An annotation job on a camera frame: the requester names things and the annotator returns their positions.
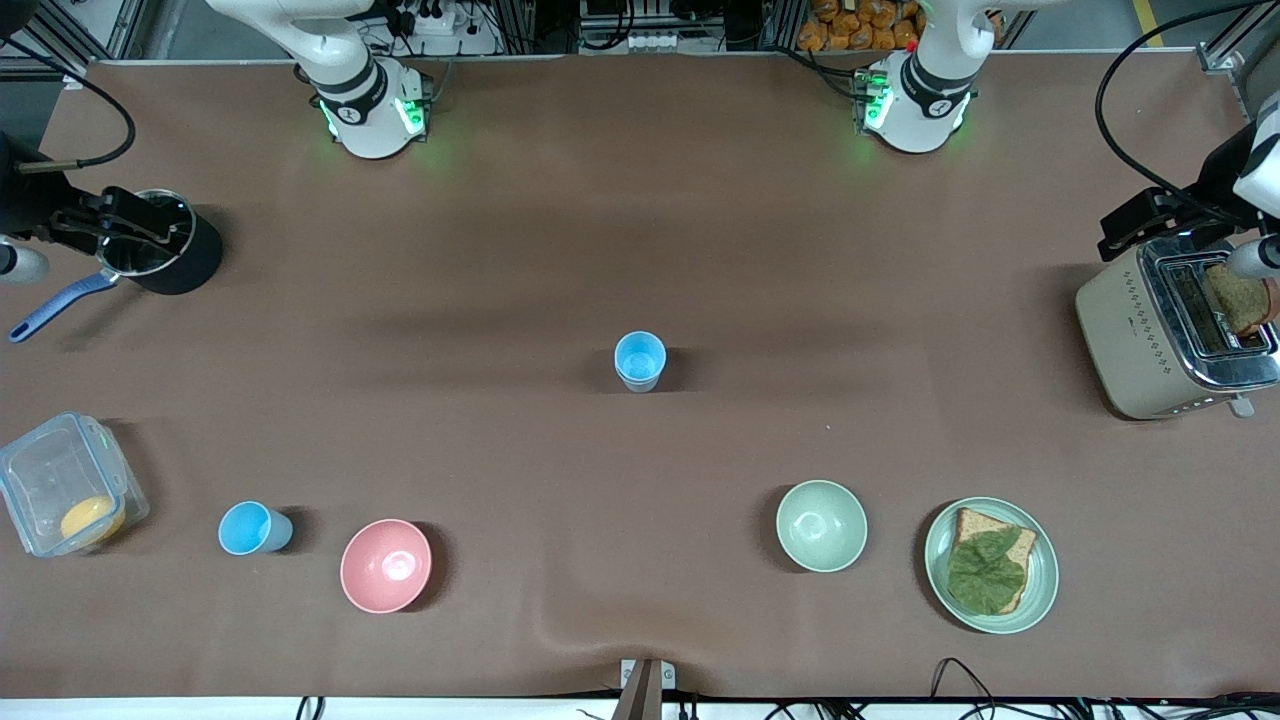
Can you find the brown toast slice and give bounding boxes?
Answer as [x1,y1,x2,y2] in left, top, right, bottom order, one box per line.
[1207,264,1278,338]

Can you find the beige chrome toaster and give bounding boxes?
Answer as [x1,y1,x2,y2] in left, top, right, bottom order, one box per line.
[1075,235,1280,421]

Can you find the clear plastic storage container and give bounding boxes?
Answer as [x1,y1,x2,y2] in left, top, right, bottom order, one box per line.
[0,411,151,558]

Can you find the orange round fruit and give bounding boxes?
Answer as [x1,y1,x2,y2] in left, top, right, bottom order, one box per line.
[60,496,127,546]

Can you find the orange snack bags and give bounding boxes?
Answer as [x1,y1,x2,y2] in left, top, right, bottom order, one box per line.
[797,0,926,53]

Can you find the brown bread slice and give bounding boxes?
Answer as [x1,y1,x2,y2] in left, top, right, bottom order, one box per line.
[950,507,1039,615]

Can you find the white power strip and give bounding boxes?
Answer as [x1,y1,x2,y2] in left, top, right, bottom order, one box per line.
[393,0,459,37]

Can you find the pale green plate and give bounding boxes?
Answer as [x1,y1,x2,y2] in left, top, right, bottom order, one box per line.
[924,497,1060,635]

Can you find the green lettuce leaf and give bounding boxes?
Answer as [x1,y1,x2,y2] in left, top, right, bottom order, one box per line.
[946,528,1028,615]

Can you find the pale green bowl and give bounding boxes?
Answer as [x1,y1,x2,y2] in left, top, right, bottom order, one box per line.
[776,480,869,574]

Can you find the pink bowl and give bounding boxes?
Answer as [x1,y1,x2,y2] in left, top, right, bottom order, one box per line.
[340,518,433,614]

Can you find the brown table mat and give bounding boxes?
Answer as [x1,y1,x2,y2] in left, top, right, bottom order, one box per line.
[0,52,1280,701]

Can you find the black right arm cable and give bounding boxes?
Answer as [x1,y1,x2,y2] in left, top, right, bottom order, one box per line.
[8,65,137,173]

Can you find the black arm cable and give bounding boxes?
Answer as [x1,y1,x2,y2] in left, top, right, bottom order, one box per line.
[8,65,137,173]
[1095,0,1263,207]

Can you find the black pot with blue handle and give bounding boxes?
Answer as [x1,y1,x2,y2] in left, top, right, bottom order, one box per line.
[8,188,224,344]

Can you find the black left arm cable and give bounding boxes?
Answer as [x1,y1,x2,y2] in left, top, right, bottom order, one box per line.
[1095,0,1263,207]

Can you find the aluminium frame profile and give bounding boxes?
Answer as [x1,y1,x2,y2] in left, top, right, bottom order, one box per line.
[1198,0,1280,79]
[20,0,151,63]

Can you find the black looped cable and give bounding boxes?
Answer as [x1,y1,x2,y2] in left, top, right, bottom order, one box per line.
[930,657,1006,720]

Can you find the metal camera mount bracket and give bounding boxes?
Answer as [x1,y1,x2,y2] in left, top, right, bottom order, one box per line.
[610,657,677,720]

